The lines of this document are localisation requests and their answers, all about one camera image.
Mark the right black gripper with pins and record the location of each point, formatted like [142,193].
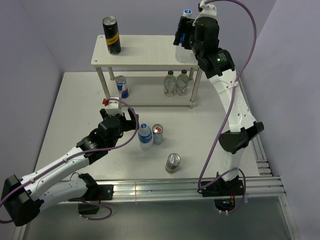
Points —
[184,23]

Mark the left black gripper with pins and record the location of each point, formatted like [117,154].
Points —
[129,124]

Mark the blue label water bottle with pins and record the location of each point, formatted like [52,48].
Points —
[145,136]
[183,55]

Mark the red tab silver can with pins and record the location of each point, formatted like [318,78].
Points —
[157,134]

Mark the blue silver energy can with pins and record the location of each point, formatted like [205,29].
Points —
[121,84]

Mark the black yellow can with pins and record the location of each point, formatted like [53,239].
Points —
[111,33]
[172,163]

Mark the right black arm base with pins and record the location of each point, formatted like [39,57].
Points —
[224,194]

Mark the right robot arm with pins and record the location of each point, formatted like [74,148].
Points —
[239,126]

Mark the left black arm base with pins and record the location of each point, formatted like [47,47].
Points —
[100,192]

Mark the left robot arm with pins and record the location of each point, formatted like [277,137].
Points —
[25,197]

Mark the beige two-tier shelf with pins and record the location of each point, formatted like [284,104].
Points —
[144,61]

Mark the right clear glass bottle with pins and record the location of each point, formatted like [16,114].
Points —
[182,83]

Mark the clear glass bottle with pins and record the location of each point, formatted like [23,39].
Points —
[182,83]
[169,84]

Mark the left clear glass bottle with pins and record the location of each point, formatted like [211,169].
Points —
[169,84]

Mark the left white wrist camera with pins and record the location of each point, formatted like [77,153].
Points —
[113,106]

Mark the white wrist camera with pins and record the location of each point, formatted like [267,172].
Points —
[206,10]
[113,106]

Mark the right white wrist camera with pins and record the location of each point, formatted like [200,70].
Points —
[206,10]

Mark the aluminium front rail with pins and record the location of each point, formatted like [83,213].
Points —
[168,210]

